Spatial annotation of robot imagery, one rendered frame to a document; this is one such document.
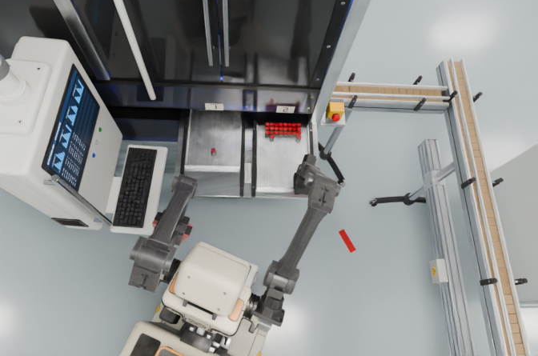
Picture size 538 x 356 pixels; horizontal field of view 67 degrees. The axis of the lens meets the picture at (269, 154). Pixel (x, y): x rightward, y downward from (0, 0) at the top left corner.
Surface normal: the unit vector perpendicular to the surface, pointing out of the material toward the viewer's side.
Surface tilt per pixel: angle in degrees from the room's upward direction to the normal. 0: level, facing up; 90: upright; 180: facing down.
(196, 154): 0
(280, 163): 0
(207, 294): 47
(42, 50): 0
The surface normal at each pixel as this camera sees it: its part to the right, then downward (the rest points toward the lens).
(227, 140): 0.07, -0.40
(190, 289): -0.23, 0.35
